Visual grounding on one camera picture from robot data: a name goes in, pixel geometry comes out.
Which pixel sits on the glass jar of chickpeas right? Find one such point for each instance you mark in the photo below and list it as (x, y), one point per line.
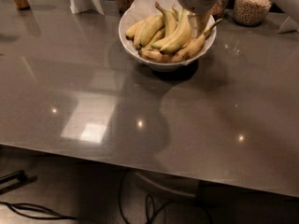
(251, 12)

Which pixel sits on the brown-spotted banana at bottom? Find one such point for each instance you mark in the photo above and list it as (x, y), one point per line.
(155, 55)

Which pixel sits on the green banana upright centre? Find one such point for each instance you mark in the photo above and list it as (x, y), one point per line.
(170, 21)

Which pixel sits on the white ceramic bowl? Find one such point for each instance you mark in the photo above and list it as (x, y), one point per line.
(164, 67)

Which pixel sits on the glass jar of nuts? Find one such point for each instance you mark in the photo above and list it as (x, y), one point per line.
(219, 8)

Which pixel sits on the white table pedestal base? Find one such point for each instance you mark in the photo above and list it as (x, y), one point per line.
(169, 186)

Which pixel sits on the ripe banana at right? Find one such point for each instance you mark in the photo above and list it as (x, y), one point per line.
(195, 46)

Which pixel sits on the black metal floor bracket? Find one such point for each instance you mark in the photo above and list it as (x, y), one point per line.
(14, 181)

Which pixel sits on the yellow banana at left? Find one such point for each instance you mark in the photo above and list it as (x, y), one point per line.
(142, 31)

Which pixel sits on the white paper bowl liner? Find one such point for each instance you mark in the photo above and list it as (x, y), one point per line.
(141, 9)

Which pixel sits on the large front yellow-green banana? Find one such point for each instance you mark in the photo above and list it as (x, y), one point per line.
(175, 41)

